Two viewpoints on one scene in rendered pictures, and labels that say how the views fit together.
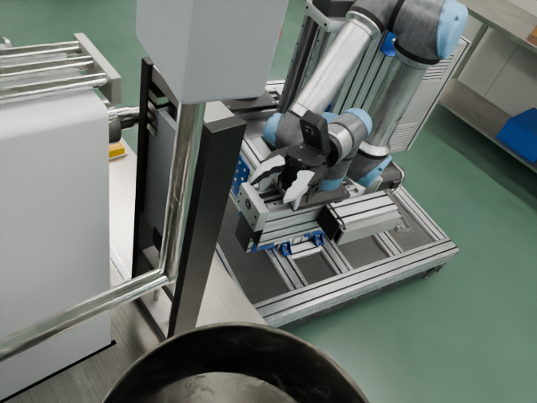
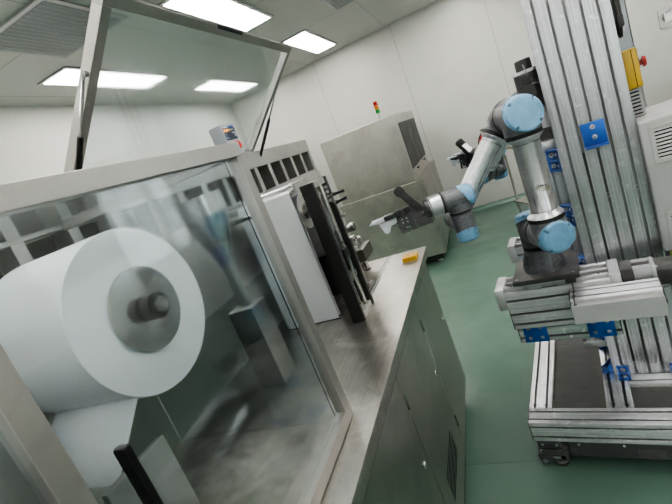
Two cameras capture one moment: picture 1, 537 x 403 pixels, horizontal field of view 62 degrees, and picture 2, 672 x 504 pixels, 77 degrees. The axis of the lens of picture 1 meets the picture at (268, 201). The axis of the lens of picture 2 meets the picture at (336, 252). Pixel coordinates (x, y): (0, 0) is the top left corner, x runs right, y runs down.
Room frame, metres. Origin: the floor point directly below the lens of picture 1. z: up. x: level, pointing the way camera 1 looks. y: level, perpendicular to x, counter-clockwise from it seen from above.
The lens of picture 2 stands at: (0.03, -1.36, 1.50)
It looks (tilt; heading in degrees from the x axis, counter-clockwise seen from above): 12 degrees down; 75
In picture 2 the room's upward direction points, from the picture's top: 22 degrees counter-clockwise
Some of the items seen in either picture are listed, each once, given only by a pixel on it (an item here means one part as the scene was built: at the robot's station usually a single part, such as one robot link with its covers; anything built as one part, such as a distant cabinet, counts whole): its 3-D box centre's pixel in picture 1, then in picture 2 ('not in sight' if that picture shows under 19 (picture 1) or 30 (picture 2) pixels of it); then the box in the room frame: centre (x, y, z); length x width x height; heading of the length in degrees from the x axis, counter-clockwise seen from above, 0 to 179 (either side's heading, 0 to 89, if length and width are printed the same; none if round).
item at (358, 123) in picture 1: (347, 132); (456, 198); (0.84, -0.11, 1.21); 0.11 x 0.08 x 0.09; 158
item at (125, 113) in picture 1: (131, 116); not in sight; (0.50, 0.22, 1.33); 0.06 x 0.03 x 0.03; 142
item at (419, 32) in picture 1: (391, 100); (534, 176); (1.09, -0.21, 1.19); 0.15 x 0.12 x 0.55; 68
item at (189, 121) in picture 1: (179, 192); not in sight; (0.22, 0.06, 1.51); 0.02 x 0.02 x 0.20
